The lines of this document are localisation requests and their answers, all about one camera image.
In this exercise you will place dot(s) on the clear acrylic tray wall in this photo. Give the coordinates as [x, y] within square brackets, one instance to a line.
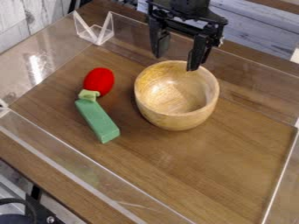
[226, 173]

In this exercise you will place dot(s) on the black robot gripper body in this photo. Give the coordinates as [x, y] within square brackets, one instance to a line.
[188, 17]

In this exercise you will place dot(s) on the clear acrylic corner bracket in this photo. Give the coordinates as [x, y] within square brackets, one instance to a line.
[96, 34]

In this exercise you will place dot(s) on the red plush radish toy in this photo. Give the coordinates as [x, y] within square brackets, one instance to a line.
[98, 84]

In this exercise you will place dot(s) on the green rectangular block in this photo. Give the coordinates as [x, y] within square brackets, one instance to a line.
[98, 119]

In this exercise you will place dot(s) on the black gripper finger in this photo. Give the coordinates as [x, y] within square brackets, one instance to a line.
[199, 52]
[159, 37]

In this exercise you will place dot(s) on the black clamp under table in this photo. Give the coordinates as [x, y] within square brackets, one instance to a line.
[20, 209]

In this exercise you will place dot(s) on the wooden bowl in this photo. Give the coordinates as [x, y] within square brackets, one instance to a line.
[176, 99]

